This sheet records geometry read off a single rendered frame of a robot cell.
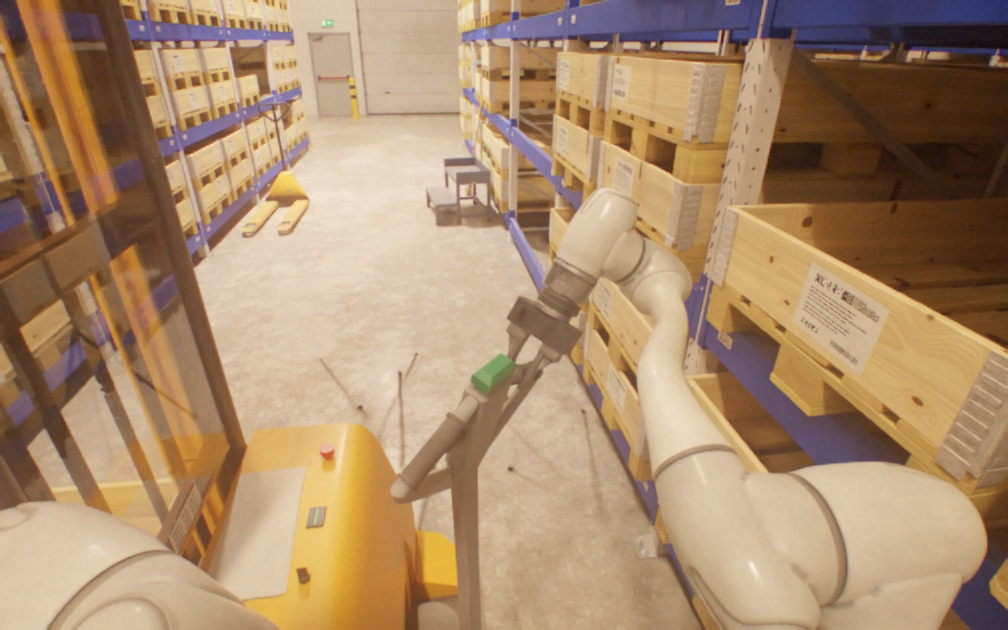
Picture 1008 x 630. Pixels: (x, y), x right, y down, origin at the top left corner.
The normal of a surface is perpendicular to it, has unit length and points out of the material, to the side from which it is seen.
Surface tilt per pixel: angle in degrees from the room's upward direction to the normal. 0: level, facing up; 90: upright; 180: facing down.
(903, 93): 90
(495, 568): 0
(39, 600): 23
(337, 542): 14
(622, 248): 86
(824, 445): 90
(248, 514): 0
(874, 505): 19
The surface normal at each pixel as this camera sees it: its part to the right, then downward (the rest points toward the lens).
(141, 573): 0.07, -0.99
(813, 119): 0.16, 0.46
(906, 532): 0.09, -0.36
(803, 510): -0.08, -0.75
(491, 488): 0.01, -0.88
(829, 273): -0.99, 0.07
